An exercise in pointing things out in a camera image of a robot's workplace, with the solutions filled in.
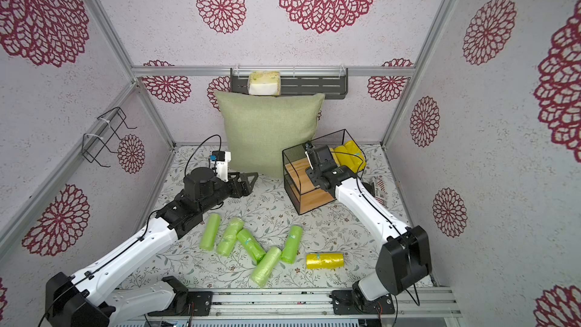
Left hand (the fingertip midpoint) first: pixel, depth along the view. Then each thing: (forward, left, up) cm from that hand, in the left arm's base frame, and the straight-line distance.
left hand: (249, 176), depth 74 cm
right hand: (+9, -25, -5) cm, 27 cm away
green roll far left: (-11, +18, -24) cm, 32 cm away
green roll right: (-18, -13, -23) cm, 32 cm away
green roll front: (-22, -4, -25) cm, 33 cm away
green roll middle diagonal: (-15, +1, -23) cm, 27 cm away
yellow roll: (-20, -25, -23) cm, 40 cm away
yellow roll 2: (+3, -32, +7) cm, 33 cm away
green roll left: (-14, +10, -23) cm, 28 cm away
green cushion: (+22, -2, +1) cm, 22 cm away
